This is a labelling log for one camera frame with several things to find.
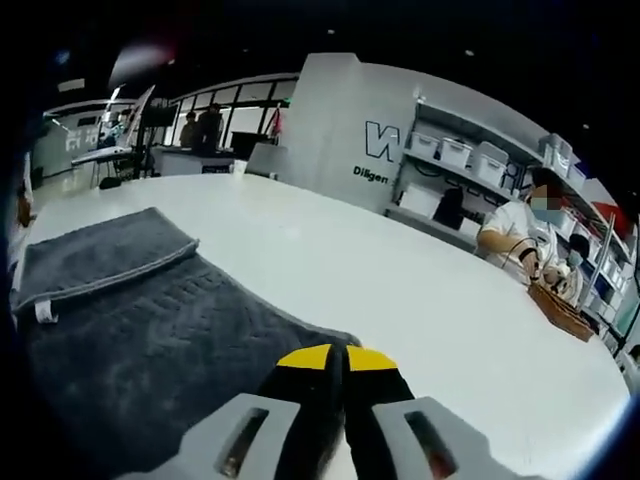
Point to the grey towel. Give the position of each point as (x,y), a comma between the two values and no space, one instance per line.
(150,320)

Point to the white flat box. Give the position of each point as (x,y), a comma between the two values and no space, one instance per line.
(420,200)

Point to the wooden tray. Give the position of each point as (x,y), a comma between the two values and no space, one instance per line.
(560,312)

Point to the black bag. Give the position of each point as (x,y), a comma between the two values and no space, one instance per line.
(448,205)

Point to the white paper cup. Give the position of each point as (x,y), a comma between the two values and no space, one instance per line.
(240,168)

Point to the white counter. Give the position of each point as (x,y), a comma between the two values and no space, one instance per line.
(190,161)

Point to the group of white storage bins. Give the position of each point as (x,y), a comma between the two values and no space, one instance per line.
(490,162)

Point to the person's white shirt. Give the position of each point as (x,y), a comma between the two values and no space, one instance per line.
(19,260)

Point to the black pouch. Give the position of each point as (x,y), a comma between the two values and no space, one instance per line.
(109,183)

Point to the black monitor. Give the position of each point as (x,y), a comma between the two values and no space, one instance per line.
(252,141)

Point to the red hanging cloth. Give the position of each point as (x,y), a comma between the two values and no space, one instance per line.
(277,121)

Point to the metal shelf rack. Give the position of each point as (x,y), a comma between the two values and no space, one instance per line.
(520,135)

